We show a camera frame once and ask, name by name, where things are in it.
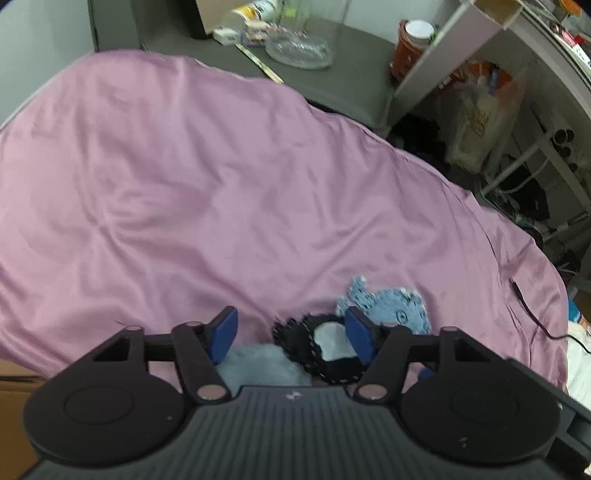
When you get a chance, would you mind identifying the red jar white lid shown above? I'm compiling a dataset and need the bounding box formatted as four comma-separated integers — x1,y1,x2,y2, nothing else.
390,19,435,82

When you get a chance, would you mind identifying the grey pink plush toy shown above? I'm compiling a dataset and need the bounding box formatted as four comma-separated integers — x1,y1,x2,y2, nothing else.
216,313,371,389

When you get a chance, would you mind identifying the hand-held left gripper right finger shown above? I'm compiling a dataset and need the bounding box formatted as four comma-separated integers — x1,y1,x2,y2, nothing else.
344,305,483,401

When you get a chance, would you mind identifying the grey desk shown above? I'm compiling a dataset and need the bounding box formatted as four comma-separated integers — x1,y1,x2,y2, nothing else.
392,0,591,217

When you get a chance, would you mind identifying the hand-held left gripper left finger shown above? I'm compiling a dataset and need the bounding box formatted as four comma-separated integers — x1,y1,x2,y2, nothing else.
92,305,240,401

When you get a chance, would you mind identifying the pink bed sheet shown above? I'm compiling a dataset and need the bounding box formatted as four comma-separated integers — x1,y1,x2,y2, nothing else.
0,50,570,398

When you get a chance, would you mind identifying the brown cardboard box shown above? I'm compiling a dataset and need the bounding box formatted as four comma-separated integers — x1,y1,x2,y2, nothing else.
0,359,48,480

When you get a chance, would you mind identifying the black cable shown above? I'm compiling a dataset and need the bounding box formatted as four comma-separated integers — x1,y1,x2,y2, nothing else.
510,278,591,356

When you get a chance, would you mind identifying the green yellow bottle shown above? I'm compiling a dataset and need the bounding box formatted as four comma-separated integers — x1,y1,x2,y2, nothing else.
222,0,283,34

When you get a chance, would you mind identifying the flat cardboard tray leaning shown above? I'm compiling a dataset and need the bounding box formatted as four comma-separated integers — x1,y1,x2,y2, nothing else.
193,0,232,40

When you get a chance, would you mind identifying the white duvet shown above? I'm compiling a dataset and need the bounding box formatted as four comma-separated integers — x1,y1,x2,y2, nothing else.
564,318,591,398

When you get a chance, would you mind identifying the plastic bag under desk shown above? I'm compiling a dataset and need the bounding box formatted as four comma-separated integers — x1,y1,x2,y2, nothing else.
444,64,528,175

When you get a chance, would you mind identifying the large clear water jug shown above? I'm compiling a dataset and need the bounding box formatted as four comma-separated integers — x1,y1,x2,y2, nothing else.
265,0,348,71

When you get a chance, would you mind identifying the light blue plush toy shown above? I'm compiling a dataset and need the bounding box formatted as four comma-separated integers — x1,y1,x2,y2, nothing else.
335,275,433,337

